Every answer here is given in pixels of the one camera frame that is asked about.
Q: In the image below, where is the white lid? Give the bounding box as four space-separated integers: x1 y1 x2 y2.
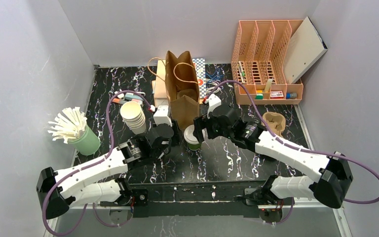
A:
184 124 199 145

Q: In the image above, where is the green paper coffee cup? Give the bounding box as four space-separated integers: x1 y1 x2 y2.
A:
184 124 201 151

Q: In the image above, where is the brown paper bag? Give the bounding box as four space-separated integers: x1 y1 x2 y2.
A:
149 51 200 131

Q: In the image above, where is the cardboard cup carrier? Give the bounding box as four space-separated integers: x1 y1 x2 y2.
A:
263 112 286 137

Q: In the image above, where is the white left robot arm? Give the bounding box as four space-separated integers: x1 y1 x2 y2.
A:
36 105 179 220

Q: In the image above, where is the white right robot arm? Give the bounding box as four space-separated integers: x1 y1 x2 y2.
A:
193 95 353 209

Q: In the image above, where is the stack of white lids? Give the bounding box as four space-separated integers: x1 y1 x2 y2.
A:
120 101 147 134

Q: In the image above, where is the checkered paper sheet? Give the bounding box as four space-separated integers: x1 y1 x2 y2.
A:
192 58 207 100

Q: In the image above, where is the orange file organizer rack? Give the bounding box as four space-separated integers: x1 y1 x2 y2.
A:
231 20 303 105

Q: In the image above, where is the green cup of stirrers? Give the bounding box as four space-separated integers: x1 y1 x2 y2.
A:
47 107 101 156

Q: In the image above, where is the white folder board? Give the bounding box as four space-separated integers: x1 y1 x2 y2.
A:
283 17 328 84

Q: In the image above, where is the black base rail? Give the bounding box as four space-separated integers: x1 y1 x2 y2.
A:
121 182 288 211

